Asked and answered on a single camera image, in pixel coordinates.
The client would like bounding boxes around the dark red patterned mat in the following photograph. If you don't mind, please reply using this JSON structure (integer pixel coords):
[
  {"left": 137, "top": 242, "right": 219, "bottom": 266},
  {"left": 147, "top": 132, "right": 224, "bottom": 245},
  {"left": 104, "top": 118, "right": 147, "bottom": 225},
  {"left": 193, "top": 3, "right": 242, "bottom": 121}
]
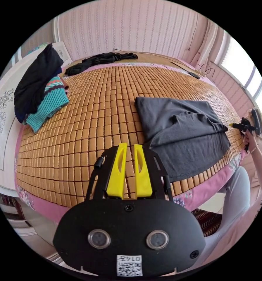
[{"left": 190, "top": 208, "right": 223, "bottom": 237}]

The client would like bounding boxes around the pile of clothes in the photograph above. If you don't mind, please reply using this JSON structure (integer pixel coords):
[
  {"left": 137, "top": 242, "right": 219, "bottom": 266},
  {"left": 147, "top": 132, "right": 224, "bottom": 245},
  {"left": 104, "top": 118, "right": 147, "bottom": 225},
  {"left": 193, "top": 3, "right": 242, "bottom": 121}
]
[{"left": 13, "top": 43, "right": 70, "bottom": 134}]

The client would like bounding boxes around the bed with woven mat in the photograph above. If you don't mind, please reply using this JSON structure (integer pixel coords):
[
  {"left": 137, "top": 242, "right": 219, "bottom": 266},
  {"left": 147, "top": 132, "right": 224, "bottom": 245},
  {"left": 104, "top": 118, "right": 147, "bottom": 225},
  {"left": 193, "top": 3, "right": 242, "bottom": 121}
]
[{"left": 0, "top": 42, "right": 249, "bottom": 224}]

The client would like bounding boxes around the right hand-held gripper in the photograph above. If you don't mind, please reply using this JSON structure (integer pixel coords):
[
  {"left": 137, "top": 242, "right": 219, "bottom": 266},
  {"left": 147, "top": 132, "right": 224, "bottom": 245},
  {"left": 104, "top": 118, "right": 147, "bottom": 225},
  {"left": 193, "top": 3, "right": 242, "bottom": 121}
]
[{"left": 229, "top": 117, "right": 256, "bottom": 152}]

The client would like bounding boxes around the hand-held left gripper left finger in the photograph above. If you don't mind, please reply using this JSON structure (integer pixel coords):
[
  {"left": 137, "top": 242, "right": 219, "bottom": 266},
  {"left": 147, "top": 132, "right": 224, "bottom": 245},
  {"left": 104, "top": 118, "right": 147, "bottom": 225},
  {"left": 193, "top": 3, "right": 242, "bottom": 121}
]
[{"left": 106, "top": 143, "right": 128, "bottom": 199}]

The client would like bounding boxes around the white power strip with cables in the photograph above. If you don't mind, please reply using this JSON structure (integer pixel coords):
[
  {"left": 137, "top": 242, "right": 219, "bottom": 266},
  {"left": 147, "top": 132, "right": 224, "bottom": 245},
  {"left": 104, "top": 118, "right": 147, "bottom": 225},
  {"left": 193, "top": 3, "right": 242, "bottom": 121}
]
[{"left": 196, "top": 63, "right": 216, "bottom": 77}]

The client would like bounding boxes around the window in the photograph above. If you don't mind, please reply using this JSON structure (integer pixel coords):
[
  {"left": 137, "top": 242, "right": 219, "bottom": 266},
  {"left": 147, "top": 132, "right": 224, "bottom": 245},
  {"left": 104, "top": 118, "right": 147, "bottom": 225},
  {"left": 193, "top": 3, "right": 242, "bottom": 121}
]
[{"left": 220, "top": 30, "right": 262, "bottom": 114}]

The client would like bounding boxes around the black garment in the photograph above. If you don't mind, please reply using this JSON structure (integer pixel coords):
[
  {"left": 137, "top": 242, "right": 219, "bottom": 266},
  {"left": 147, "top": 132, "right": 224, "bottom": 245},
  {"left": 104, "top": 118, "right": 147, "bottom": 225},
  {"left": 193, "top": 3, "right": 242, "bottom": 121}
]
[{"left": 65, "top": 52, "right": 138, "bottom": 77}]

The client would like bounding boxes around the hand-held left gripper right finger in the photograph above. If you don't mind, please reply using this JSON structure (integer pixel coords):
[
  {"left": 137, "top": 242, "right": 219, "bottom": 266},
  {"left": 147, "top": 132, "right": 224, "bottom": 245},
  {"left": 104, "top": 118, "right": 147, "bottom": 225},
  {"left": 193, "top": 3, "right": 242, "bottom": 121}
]
[{"left": 134, "top": 144, "right": 153, "bottom": 199}]

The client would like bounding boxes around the person's right hand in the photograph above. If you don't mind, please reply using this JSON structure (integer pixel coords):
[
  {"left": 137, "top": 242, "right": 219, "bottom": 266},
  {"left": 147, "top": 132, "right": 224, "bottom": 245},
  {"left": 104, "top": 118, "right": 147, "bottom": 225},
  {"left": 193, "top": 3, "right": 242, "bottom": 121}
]
[{"left": 243, "top": 131, "right": 258, "bottom": 153}]

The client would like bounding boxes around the person's body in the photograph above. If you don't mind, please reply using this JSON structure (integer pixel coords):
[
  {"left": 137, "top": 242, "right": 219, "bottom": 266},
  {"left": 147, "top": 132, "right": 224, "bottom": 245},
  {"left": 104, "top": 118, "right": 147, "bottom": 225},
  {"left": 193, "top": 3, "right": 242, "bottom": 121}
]
[{"left": 188, "top": 151, "right": 262, "bottom": 275}]

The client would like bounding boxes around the gray short sleeve shirt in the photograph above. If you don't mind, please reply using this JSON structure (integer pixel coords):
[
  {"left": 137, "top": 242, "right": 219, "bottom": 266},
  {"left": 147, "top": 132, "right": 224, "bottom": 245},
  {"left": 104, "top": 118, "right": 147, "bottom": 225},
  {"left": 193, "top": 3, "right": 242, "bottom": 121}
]
[{"left": 135, "top": 96, "right": 232, "bottom": 183}]

